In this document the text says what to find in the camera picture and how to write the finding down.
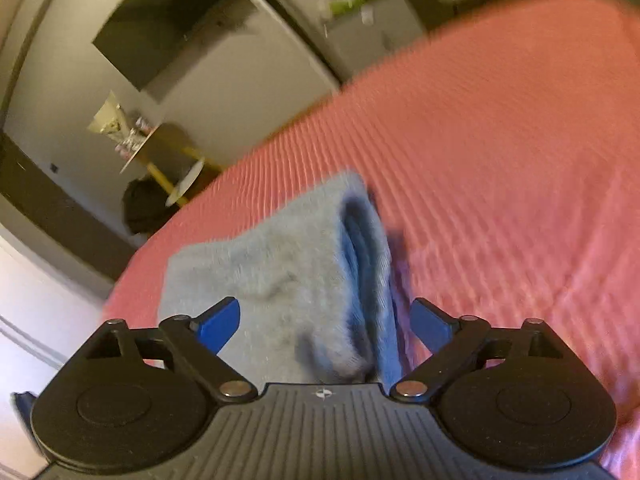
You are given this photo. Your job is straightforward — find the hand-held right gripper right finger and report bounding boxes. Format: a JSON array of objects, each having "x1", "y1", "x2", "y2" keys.
[{"x1": 389, "y1": 297, "x2": 565, "y2": 403}]

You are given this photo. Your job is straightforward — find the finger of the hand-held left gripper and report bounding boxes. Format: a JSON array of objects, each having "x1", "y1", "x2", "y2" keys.
[{"x1": 10, "y1": 390, "x2": 40, "y2": 457}]

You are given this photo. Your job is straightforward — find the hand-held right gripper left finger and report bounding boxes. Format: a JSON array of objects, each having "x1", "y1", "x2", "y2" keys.
[{"x1": 85, "y1": 296, "x2": 257, "y2": 402}]

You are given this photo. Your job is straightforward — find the grey fluffy towel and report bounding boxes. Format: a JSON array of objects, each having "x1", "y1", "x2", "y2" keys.
[{"x1": 159, "y1": 170, "x2": 416, "y2": 386}]

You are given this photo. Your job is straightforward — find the white wardrobe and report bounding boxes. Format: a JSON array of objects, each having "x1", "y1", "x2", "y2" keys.
[{"x1": 0, "y1": 227, "x2": 117, "y2": 480}]

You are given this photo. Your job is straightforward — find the black bag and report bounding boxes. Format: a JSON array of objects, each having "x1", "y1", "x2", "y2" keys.
[{"x1": 122, "y1": 177, "x2": 174, "y2": 235}]

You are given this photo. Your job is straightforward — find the yellow-legged round side table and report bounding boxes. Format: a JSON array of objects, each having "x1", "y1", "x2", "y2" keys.
[{"x1": 119, "y1": 122, "x2": 224, "y2": 209}]

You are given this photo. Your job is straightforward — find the red ribbed bed blanket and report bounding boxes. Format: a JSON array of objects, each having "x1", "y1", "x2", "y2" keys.
[{"x1": 102, "y1": 0, "x2": 640, "y2": 480}]

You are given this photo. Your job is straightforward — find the dark door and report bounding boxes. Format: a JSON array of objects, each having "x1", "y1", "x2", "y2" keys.
[{"x1": 0, "y1": 132, "x2": 147, "y2": 252}]

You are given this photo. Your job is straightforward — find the grey dresser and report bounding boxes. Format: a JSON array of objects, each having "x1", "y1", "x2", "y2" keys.
[{"x1": 318, "y1": 0, "x2": 453, "y2": 58}]

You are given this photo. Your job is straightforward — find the black wall television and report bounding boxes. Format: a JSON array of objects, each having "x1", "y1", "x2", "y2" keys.
[{"x1": 92, "y1": 0, "x2": 257, "y2": 93}]

